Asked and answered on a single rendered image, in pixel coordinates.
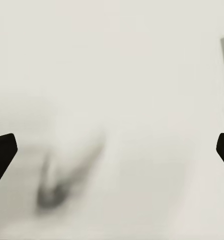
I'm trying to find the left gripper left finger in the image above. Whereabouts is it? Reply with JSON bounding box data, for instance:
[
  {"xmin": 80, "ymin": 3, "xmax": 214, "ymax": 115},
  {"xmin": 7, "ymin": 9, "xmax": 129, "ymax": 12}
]
[{"xmin": 0, "ymin": 133, "xmax": 18, "ymax": 180}]

